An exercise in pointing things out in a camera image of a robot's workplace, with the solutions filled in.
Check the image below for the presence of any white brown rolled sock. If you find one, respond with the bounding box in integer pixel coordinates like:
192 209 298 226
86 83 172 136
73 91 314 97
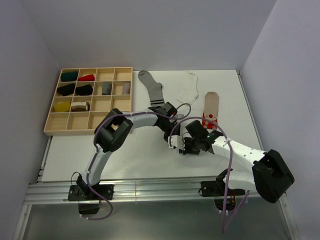
70 101 91 112

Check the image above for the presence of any red rolled sock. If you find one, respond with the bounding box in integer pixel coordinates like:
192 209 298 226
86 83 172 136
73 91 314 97
77 74 95 82

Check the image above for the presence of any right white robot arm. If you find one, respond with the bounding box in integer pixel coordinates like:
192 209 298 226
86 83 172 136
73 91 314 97
182 120 295 203

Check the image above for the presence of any aluminium mounting rail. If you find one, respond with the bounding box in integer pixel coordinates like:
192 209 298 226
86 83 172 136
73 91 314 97
23 177 211 205

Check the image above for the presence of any plain white sock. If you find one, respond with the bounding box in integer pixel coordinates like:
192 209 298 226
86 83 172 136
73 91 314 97
176 71 199 105

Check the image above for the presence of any light grey rolled sock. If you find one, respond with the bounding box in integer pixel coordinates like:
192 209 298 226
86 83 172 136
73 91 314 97
121 82 131 95

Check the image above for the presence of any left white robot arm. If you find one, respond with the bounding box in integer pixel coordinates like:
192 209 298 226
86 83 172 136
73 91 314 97
76 102 180 200

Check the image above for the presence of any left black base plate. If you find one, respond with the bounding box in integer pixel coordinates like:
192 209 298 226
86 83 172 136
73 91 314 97
67 184 114 202

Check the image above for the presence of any beige red reindeer sock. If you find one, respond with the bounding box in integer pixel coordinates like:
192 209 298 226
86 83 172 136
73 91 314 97
202 91 219 124

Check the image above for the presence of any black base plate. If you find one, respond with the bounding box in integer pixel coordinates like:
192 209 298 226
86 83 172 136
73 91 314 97
67 184 114 202
198 180 246 197

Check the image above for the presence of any yellow rolled sock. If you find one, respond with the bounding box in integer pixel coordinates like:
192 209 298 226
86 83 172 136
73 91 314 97
54 101 71 113

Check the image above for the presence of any dark green rolled sock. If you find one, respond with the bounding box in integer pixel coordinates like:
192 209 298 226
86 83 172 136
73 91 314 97
60 71 78 82

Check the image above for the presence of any wooden compartment tray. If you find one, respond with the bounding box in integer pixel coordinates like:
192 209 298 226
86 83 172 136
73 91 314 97
44 67 133 136

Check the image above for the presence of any black rolled sock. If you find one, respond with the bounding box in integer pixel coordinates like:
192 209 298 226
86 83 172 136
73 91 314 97
75 84 93 96
56 83 76 97

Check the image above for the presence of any black rolled sock left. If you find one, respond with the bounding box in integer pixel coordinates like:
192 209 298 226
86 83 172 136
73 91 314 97
56 83 76 97

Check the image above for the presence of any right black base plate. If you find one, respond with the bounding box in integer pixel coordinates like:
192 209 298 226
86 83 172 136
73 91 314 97
198 180 246 197

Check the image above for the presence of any black rolled sock right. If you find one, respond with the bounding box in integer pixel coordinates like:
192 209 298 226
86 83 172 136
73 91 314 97
75 84 93 96

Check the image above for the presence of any grey striped sock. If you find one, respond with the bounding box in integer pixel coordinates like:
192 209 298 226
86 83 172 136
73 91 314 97
138 70 165 107

